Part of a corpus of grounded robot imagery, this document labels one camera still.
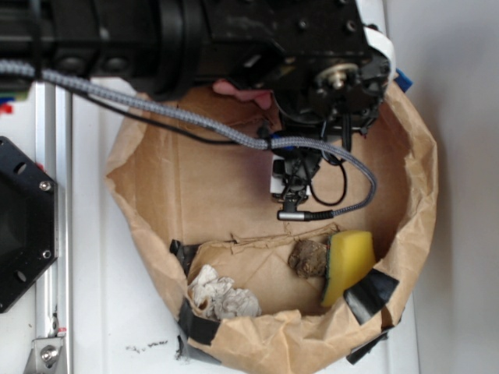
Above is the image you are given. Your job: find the metal corner bracket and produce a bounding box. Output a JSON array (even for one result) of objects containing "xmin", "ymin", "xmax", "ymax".
[{"xmin": 23, "ymin": 337, "xmax": 66, "ymax": 374}]

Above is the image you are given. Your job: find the aluminium extrusion rail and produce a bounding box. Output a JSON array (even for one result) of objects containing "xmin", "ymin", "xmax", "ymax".
[{"xmin": 35, "ymin": 83, "xmax": 74, "ymax": 373}]

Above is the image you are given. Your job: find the blue cloth piece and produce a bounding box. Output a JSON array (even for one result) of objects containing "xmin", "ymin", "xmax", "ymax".
[{"xmin": 394, "ymin": 69, "xmax": 413, "ymax": 93}]

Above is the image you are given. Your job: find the yellow green sponge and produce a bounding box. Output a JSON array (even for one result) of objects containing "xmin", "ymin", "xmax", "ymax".
[{"xmin": 320, "ymin": 230, "xmax": 376, "ymax": 308}]

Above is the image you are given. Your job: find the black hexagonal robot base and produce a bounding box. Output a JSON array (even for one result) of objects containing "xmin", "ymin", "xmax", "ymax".
[{"xmin": 1, "ymin": 136, "xmax": 57, "ymax": 313}]

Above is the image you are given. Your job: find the pink plush bunny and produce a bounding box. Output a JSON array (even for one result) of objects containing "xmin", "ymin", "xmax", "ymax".
[{"xmin": 212, "ymin": 79, "xmax": 273, "ymax": 110}]

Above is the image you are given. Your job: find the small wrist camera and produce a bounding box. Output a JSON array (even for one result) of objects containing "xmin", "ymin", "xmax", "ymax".
[{"xmin": 270, "ymin": 154, "xmax": 321, "ymax": 205}]

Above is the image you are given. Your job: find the crumpled white paper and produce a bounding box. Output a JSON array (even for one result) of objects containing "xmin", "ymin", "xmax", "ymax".
[{"xmin": 188, "ymin": 265, "xmax": 262, "ymax": 321}]

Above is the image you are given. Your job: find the brown paper bag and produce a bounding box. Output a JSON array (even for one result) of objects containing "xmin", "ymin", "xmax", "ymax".
[{"xmin": 105, "ymin": 84, "xmax": 438, "ymax": 373}]

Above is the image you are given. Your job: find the grey braided cable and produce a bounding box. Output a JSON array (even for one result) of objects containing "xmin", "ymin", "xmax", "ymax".
[{"xmin": 0, "ymin": 58, "xmax": 379, "ymax": 221}]

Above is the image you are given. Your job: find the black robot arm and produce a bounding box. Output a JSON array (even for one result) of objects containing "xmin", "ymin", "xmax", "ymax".
[{"xmin": 1, "ymin": 1, "xmax": 395, "ymax": 135}]

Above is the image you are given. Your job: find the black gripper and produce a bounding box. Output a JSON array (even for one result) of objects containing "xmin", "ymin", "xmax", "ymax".
[{"xmin": 202, "ymin": 1, "xmax": 395, "ymax": 136}]

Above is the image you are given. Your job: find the brown rock lump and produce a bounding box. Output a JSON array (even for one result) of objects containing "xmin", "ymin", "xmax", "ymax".
[{"xmin": 288, "ymin": 240, "xmax": 327, "ymax": 279}]

